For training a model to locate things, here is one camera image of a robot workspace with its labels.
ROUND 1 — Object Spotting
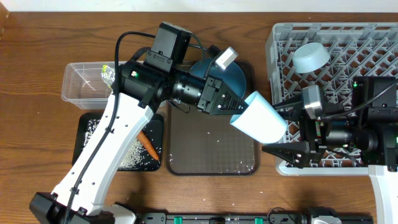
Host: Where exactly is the black plastic tray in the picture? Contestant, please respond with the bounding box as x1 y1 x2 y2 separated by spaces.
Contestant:
72 112 165 172

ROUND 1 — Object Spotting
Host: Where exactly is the orange carrot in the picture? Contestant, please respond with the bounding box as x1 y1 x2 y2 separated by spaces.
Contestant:
137 131 159 161

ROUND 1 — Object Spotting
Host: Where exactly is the spilled white rice pile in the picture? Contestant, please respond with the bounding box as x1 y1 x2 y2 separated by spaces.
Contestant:
82 119 162 171

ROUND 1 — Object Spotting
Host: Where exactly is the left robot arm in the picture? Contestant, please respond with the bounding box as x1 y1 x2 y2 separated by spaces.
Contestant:
29 60 248 223

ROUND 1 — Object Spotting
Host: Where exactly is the blue plate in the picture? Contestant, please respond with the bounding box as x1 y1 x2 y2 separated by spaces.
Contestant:
190 58 246 98

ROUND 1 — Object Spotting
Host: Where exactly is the light blue cup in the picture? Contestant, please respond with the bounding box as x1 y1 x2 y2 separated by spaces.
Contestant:
229 91 287 144

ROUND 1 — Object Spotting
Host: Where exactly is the grey dishwasher rack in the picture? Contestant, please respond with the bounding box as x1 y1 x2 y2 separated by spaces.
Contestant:
266 23 397 176

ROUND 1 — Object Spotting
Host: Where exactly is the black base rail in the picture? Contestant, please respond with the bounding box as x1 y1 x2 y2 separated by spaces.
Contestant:
136 212 374 224

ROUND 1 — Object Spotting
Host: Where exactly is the clear plastic bin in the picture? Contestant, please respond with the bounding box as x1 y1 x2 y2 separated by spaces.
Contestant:
62 62 114 110

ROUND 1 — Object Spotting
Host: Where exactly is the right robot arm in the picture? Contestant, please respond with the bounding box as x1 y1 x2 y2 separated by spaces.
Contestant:
262 77 397 223

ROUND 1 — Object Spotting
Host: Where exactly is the light blue rice bowl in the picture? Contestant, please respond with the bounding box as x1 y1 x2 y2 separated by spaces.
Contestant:
292 42 330 73

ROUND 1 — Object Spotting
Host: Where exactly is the foil snack wrapper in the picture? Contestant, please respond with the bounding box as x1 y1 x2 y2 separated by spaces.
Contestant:
101 65 116 88

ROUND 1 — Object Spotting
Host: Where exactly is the brown serving tray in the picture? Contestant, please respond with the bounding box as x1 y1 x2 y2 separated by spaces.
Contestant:
165 60 261 177

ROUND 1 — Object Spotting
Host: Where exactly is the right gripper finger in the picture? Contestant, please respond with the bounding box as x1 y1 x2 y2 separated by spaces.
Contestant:
272 95 303 121
262 141 310 169

